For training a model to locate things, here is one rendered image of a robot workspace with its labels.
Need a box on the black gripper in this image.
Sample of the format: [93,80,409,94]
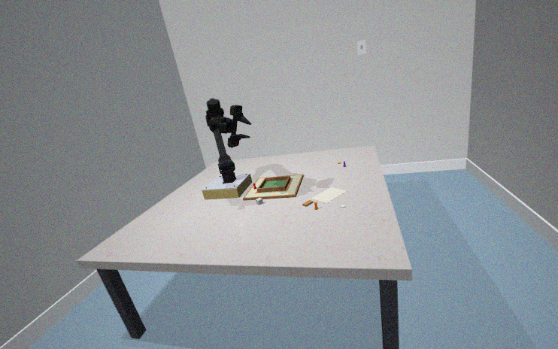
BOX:
[226,105,252,147]

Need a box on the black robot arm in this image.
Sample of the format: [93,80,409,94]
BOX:
[205,98,236,184]

